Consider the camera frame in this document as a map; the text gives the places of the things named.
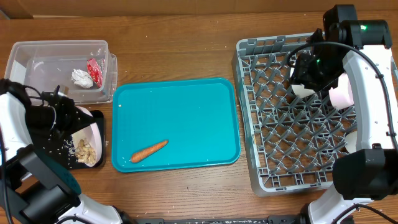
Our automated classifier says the pale green bowl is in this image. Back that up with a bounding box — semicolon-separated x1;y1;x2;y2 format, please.
291;85;315;98

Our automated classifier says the white plate with food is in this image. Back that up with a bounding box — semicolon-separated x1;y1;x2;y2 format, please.
72;122;103;167

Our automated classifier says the red snack wrapper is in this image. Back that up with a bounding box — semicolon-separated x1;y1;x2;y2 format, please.
87;58;103;88

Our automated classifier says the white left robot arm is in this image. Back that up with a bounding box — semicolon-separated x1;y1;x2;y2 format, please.
1;78;133;223

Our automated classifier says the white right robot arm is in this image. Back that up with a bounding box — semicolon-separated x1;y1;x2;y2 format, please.
289;4;397;223

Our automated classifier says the grey dishwasher rack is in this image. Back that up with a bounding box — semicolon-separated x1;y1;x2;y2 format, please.
233;34;357;197

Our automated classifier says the crumpled white paper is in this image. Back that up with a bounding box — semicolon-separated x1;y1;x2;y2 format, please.
72;69;93;89

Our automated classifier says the food scraps pile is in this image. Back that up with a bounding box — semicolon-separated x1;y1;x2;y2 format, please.
69;139;96;166

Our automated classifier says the black plastic bin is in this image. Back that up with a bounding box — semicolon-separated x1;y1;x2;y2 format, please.
27;109;106;170

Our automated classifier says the clear plastic bin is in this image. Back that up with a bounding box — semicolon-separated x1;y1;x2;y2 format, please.
4;40;118;105

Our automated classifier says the white cup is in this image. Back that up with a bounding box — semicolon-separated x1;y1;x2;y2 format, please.
345;131;358;154

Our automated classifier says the orange carrot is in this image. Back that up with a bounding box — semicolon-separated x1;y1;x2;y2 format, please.
131;140;169;163

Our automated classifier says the teal plastic tray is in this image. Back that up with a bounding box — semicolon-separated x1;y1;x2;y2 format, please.
111;78;241;173

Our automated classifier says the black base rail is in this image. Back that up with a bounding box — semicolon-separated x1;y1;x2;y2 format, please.
127;213;309;224

